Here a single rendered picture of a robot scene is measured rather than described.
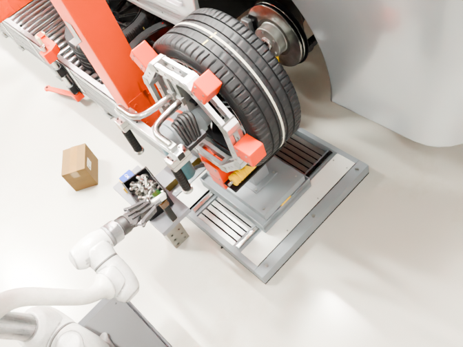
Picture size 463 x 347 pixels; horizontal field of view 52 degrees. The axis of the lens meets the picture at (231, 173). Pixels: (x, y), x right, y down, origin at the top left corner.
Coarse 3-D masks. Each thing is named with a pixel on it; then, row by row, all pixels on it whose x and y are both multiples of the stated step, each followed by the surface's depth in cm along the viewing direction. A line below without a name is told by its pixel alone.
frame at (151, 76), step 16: (160, 64) 177; (176, 64) 174; (144, 80) 199; (160, 80) 202; (176, 80) 170; (192, 80) 167; (160, 96) 207; (192, 96) 170; (208, 112) 170; (224, 112) 170; (224, 128) 170; (240, 128) 174; (208, 144) 216; (224, 160) 207; (240, 160) 184
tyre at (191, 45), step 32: (192, 32) 173; (224, 32) 170; (192, 64) 171; (224, 64) 167; (256, 64) 168; (224, 96) 171; (256, 96) 169; (288, 96) 176; (256, 128) 172; (288, 128) 186
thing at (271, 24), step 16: (256, 16) 210; (272, 16) 201; (288, 16) 197; (256, 32) 210; (272, 32) 203; (288, 32) 201; (272, 48) 210; (288, 48) 209; (304, 48) 204; (288, 64) 219
